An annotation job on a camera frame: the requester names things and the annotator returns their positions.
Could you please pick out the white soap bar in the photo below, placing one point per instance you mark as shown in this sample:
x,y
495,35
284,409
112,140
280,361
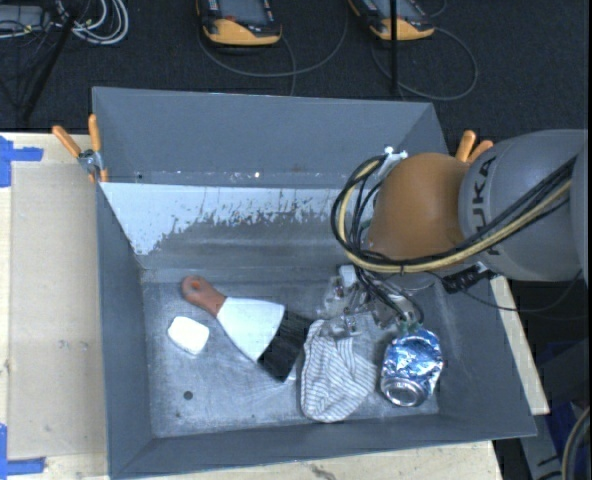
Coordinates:
x,y
188,334

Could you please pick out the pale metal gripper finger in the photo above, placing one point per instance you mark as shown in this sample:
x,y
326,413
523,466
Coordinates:
x,y
337,293
346,326

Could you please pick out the pale cardboard board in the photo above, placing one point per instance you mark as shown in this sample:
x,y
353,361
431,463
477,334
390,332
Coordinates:
x,y
56,293

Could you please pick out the black cylinder on white bracket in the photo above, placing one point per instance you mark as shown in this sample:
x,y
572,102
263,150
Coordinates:
x,y
468,277

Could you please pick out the white striped cloth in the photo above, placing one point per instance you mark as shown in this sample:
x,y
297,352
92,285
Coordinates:
x,y
333,378

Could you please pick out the crushed blue and silver can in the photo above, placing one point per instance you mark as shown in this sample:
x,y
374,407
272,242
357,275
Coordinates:
x,y
411,363

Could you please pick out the grey metal bin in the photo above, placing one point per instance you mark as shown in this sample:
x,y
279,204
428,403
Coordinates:
x,y
216,248

